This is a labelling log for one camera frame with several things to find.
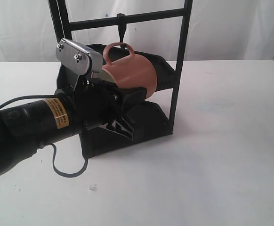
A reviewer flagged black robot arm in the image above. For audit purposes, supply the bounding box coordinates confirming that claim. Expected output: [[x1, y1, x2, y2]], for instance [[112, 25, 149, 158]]
[[0, 79, 147, 178]]

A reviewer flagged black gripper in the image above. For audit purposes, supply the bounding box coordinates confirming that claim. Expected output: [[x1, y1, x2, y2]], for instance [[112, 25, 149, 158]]
[[71, 80, 147, 141]]

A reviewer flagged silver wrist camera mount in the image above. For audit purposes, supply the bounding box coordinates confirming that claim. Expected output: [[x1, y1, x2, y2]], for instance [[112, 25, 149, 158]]
[[56, 38, 103, 76]]

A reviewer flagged white backdrop curtain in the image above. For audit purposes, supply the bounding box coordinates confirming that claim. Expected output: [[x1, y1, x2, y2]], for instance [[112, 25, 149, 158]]
[[0, 0, 274, 61]]

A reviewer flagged black cable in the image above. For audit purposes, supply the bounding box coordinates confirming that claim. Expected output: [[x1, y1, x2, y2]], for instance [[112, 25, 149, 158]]
[[0, 76, 89, 179]]

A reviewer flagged black metal shelf rack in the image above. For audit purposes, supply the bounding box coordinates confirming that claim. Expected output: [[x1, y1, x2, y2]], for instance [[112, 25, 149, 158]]
[[48, 0, 193, 158]]

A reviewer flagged brown ceramic mug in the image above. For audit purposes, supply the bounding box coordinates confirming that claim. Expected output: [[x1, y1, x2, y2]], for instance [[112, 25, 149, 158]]
[[91, 42, 157, 98]]

